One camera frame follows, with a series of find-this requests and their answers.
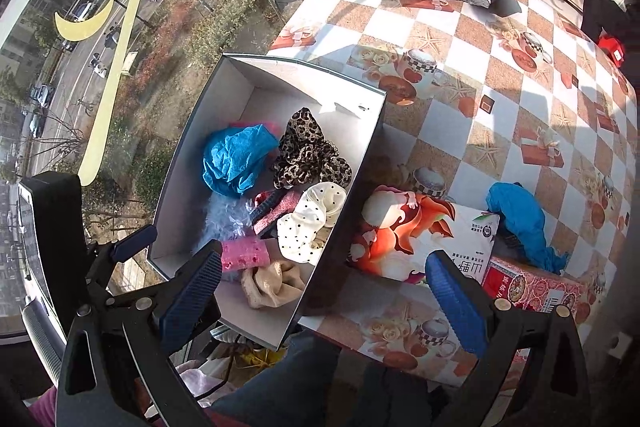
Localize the white cardboard storage box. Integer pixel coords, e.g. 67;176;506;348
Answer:
146;52;388;351

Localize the fluffy blue feather scrunchie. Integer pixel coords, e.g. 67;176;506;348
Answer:
194;193;254;251

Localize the pink sponge block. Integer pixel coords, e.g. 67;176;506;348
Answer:
221;236;270;272

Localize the red stool near person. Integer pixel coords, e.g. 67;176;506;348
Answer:
598;32;625;68

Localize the blue mesh fabric item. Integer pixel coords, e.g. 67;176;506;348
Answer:
486;182;568;275

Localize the cream polka dot scrunchie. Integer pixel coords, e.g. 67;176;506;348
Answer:
277;182;347;267

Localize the floral tissue pack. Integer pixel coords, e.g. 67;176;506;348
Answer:
347;185;500;285

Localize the leopard print scrunchie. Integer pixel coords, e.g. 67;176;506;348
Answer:
271;107;352;188

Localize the beige satin scrunchie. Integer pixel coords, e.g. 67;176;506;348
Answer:
241;260;306;309

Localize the red patterned box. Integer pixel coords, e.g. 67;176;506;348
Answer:
483;256;591;324

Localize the blue crinkled scrunchie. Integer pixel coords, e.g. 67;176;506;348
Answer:
202;124;279;198

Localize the checkered printed tablecloth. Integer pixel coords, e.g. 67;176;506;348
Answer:
267;0;639;388

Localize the seated person in black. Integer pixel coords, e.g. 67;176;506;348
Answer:
580;0;639;54

